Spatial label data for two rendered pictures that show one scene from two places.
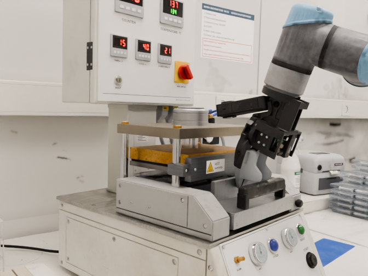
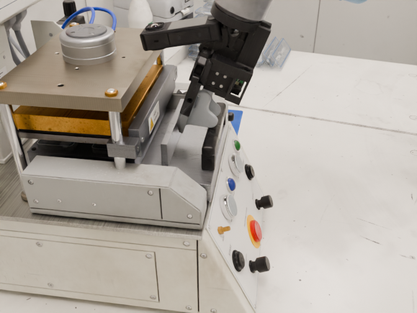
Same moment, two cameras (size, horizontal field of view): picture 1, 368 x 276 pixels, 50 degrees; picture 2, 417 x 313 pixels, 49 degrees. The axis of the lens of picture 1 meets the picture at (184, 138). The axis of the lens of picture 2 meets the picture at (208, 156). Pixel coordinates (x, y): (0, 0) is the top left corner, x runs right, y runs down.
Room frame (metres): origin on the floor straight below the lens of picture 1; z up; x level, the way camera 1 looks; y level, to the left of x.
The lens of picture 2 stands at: (0.23, 0.20, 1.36)
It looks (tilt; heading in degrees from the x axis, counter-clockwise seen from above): 33 degrees down; 327
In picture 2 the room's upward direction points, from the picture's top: straight up
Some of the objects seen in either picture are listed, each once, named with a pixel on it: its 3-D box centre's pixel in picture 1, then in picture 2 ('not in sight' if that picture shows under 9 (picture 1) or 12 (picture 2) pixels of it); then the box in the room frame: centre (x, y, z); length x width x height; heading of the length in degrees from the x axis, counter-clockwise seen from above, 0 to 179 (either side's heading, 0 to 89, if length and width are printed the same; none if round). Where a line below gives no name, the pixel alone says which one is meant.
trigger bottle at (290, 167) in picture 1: (291, 165); (141, 14); (1.63, -0.44, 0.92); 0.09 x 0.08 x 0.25; 64
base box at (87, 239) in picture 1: (194, 243); (118, 192); (0.90, -0.03, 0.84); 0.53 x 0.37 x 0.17; 49
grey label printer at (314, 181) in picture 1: (310, 170); (155, 10); (1.77, -0.57, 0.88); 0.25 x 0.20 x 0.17; 32
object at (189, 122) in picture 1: (185, 134); (77, 65); (0.92, 0.00, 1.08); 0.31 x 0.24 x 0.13; 139
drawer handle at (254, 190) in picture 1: (263, 191); (215, 133); (0.76, -0.16, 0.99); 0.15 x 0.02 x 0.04; 139
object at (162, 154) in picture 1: (192, 144); (96, 79); (0.89, -0.02, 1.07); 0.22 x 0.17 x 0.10; 139
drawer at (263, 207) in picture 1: (206, 190); (132, 137); (0.85, -0.05, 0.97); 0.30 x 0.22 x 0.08; 49
